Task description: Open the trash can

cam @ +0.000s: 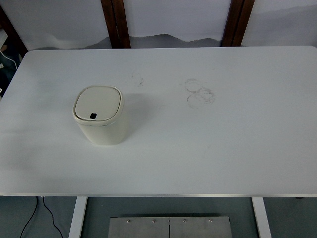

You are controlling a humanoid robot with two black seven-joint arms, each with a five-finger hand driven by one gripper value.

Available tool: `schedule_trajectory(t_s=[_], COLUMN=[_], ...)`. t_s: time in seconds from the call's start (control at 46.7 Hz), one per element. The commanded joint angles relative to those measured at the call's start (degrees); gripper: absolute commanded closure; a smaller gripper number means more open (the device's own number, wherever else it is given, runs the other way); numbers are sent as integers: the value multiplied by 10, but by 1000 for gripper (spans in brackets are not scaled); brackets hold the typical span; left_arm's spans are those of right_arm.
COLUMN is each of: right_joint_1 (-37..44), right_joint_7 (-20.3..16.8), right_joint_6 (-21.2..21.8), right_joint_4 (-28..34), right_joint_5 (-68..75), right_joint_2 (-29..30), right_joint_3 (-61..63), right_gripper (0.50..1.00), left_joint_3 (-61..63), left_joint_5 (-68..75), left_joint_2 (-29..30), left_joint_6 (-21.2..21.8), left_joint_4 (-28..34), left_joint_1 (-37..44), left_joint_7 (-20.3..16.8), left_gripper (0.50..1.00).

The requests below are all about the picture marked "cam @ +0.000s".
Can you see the cream desktop trash can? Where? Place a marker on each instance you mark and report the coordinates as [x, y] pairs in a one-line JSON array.
[[100, 113]]

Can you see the left white table leg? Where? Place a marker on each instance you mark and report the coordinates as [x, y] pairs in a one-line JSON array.
[[78, 217]]

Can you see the white table leg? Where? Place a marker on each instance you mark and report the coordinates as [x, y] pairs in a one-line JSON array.
[[261, 217], [78, 217]]

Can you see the right white table leg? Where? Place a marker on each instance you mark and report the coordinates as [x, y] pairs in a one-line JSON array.
[[261, 217]]

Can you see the left brown wooden screen post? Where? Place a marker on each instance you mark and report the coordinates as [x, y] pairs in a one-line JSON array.
[[116, 22]]

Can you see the brown wooden screen post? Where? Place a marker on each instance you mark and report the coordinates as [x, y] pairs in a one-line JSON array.
[[236, 23], [116, 22]]

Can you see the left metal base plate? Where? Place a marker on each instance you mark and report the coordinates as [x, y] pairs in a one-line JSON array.
[[139, 227]]

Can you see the metal base plate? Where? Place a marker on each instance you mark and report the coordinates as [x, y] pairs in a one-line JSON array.
[[200, 227], [139, 227]]

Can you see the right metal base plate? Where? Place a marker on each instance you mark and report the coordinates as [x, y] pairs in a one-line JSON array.
[[200, 227]]

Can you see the right brown wooden screen post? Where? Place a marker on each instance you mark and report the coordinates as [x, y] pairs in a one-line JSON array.
[[236, 23]]

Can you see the far left brown wooden post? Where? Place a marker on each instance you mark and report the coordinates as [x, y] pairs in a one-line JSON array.
[[12, 33]]

